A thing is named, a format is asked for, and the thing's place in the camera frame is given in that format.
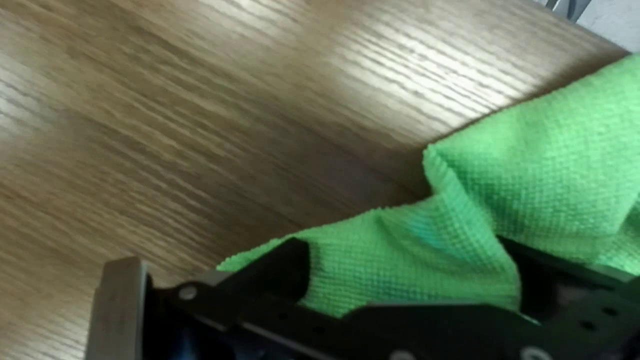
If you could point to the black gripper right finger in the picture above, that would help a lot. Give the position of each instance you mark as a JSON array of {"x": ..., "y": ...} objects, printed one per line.
[{"x": 581, "y": 312}]

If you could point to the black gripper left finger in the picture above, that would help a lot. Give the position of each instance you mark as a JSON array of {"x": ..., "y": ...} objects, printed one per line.
[{"x": 220, "y": 320}]

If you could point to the green microfibre towel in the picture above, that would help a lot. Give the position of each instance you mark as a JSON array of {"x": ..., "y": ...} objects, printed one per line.
[{"x": 533, "y": 187}]

